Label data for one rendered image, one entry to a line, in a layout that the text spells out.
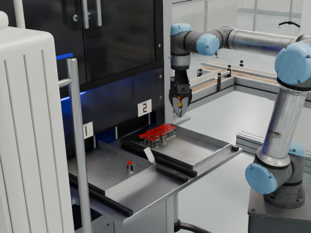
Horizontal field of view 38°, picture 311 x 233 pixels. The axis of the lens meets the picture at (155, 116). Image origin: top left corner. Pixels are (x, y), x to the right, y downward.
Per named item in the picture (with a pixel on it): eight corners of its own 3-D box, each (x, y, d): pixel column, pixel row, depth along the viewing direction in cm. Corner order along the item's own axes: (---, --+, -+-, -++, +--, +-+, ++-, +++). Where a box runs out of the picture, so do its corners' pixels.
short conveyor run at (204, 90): (159, 126, 225) (158, 96, 219) (137, 119, 235) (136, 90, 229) (236, 92, 272) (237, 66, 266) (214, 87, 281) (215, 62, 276)
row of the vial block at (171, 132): (145, 148, 193) (145, 138, 192) (172, 135, 206) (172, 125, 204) (149, 149, 192) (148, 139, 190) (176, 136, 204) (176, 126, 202)
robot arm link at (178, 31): (183, 27, 160) (165, 24, 166) (182, 57, 165) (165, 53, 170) (196, 24, 166) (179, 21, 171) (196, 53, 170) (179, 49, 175)
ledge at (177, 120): (153, 120, 228) (153, 116, 227) (170, 113, 237) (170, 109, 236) (174, 127, 219) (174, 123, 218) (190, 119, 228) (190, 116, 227)
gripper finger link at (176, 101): (179, 113, 183) (179, 91, 180) (180, 118, 178) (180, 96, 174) (171, 113, 183) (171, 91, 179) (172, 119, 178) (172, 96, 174)
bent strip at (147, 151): (144, 162, 182) (143, 149, 179) (148, 159, 184) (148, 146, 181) (170, 173, 173) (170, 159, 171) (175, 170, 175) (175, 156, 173)
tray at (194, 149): (130, 148, 194) (130, 141, 193) (170, 130, 211) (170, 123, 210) (192, 173, 172) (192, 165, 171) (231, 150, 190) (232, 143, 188)
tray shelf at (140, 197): (38, 178, 176) (37, 174, 175) (159, 124, 223) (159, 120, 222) (123, 226, 145) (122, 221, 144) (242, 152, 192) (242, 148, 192)
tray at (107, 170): (48, 168, 178) (47, 161, 177) (98, 147, 196) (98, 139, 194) (105, 199, 157) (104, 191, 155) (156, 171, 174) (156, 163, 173)
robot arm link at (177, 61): (191, 56, 167) (169, 56, 167) (191, 67, 169) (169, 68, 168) (189, 51, 174) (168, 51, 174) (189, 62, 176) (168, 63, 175)
